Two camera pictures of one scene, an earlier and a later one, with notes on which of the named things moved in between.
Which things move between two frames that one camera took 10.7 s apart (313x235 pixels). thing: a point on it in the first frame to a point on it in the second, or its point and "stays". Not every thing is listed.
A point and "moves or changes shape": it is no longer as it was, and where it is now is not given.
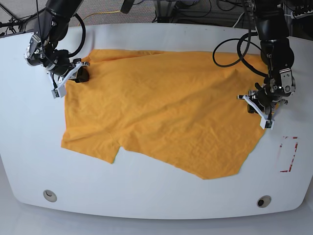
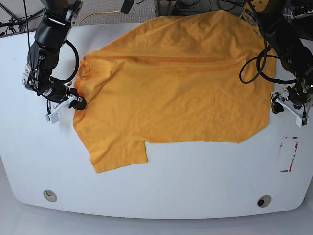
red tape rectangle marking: x=280 y=146 stays
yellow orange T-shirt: x=188 y=109 moves or changes shape
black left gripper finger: x=83 y=75 to x=78 y=105
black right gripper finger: x=251 y=109 to x=277 y=107
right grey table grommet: x=263 y=201 stays
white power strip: x=298 y=16 stays
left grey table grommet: x=50 y=196 stays
